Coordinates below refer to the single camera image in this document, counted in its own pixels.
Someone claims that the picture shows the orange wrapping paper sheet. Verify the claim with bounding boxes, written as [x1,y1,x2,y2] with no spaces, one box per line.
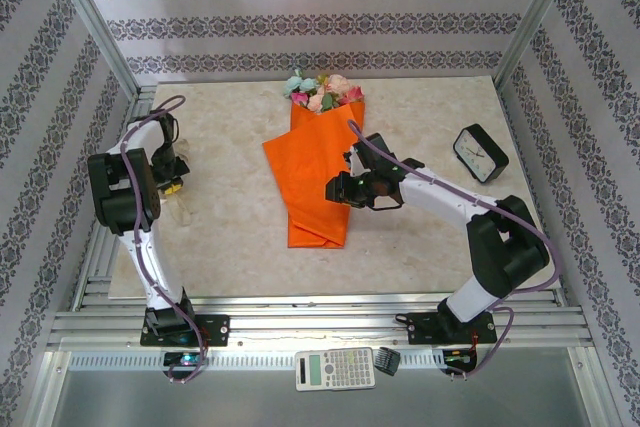
[262,99,367,250]

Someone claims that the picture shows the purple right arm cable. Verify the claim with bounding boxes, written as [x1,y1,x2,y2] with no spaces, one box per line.
[347,119,562,382]

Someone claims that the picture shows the light blue artificial flower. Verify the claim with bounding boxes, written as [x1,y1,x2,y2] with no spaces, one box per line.
[283,69,317,98]

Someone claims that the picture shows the aluminium side rail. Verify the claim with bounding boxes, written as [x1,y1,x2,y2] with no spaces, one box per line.
[72,86,156,311]
[494,86,569,306]

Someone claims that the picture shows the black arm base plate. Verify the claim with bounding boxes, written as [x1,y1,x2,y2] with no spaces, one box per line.
[139,314,230,347]
[407,310,498,347]

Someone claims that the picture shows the aluminium frame post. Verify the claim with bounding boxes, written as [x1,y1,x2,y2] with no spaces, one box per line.
[42,0,141,98]
[492,0,584,93]

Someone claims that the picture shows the small black box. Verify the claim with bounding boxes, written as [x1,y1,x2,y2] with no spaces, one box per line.
[373,346,399,376]

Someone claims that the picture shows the small circuit board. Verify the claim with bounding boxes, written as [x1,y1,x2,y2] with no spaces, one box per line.
[163,350,206,367]
[442,348,477,366]

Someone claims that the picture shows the white scientific calculator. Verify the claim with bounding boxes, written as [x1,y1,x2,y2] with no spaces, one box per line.
[293,346,376,392]

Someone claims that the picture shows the pale peach artificial flower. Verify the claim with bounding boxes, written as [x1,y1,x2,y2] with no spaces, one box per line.
[324,73,352,96]

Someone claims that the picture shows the beige fabric ribbon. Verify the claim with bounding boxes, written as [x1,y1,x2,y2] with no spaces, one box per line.
[167,139,195,226]

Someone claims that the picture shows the black alarm clock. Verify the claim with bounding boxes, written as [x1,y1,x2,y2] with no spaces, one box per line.
[452,123,511,184]

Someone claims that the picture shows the aluminium front frame rail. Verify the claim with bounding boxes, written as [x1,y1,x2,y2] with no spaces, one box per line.
[47,290,594,348]

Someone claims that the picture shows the perforated metal cable tray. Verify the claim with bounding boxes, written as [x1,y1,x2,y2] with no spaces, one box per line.
[67,349,484,373]

